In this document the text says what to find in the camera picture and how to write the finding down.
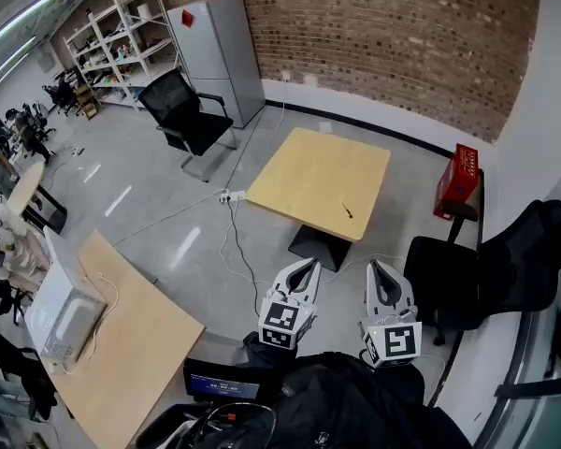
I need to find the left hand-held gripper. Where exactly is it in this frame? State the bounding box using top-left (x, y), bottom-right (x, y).
top-left (258, 257), bottom-right (323, 353)

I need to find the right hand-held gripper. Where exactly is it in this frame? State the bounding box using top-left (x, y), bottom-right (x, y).
top-left (359, 259), bottom-right (424, 370)

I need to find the person's left forearm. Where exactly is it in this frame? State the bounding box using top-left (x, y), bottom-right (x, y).
top-left (241, 330), bottom-right (300, 369)

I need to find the black office chair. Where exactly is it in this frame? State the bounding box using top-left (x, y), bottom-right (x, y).
top-left (404, 198), bottom-right (561, 348)

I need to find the square wooden table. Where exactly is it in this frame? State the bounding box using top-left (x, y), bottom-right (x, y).
top-left (245, 127), bottom-right (392, 273)

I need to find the red box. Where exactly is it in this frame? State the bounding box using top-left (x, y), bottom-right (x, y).
top-left (433, 142), bottom-right (481, 222)

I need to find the black screen device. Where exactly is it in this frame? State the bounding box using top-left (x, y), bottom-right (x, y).
top-left (182, 357), bottom-right (263, 402)

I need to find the black bag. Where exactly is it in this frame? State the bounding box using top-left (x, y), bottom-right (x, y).
top-left (135, 402), bottom-right (278, 449)

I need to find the large wooden desk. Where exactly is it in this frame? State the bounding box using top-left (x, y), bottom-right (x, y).
top-left (41, 229), bottom-right (206, 449)

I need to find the black mesh visitor chair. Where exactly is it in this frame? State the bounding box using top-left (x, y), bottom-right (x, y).
top-left (137, 67), bottom-right (239, 184)

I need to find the grey refrigerator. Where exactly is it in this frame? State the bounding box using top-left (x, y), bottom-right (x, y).
top-left (166, 0), bottom-right (266, 129)

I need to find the white microwave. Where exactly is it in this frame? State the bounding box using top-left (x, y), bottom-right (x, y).
top-left (23, 250), bottom-right (108, 364)

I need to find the white shelf rack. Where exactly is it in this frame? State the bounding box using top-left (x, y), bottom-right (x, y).
top-left (63, 0), bottom-right (183, 111)

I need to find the yellow storage cart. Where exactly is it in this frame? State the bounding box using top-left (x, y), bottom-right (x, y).
top-left (74, 84), bottom-right (99, 121)

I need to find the round wooden table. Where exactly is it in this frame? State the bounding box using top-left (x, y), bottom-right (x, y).
top-left (7, 160), bottom-right (69, 236)

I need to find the black swivel chair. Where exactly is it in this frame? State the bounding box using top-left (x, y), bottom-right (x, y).
top-left (41, 76), bottom-right (81, 116)

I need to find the long ceiling light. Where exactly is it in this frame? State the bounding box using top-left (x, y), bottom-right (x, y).
top-left (0, 0), bottom-right (65, 58)
top-left (0, 35), bottom-right (38, 79)

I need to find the black floor cable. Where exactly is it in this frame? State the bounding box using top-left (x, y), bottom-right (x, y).
top-left (226, 201), bottom-right (263, 318)

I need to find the white microwave cable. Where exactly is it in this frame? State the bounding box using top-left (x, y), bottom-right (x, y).
top-left (58, 271), bottom-right (121, 376)

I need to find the white floor cable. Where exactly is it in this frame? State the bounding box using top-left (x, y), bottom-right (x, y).
top-left (233, 80), bottom-right (287, 196)

